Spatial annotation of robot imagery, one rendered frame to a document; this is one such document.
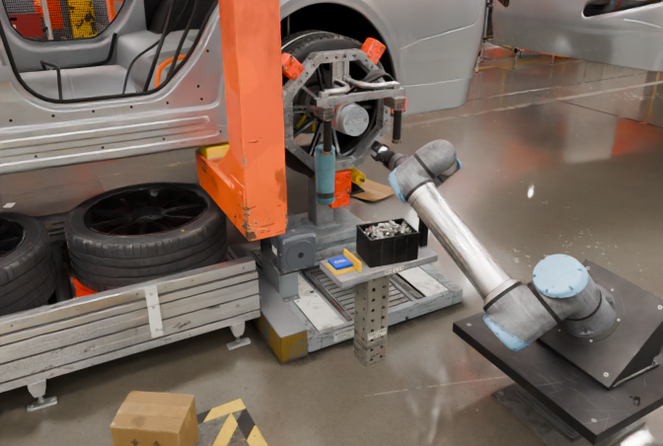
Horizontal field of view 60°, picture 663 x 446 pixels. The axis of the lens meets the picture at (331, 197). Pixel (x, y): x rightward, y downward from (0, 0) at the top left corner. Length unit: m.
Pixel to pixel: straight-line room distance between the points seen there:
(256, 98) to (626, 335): 1.41
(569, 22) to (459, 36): 1.68
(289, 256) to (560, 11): 3.00
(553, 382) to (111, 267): 1.62
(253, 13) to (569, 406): 1.54
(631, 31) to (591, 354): 2.89
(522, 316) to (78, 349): 1.53
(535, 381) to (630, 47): 3.03
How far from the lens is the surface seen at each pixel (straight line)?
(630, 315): 2.07
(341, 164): 2.68
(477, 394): 2.34
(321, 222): 2.93
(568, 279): 1.87
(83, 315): 2.26
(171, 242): 2.30
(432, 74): 3.03
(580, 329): 2.04
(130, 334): 2.33
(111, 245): 2.33
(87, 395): 2.44
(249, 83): 1.99
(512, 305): 1.90
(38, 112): 2.44
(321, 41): 2.59
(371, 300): 2.22
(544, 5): 4.80
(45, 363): 2.34
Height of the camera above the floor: 1.53
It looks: 23 degrees down
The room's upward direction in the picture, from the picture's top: straight up
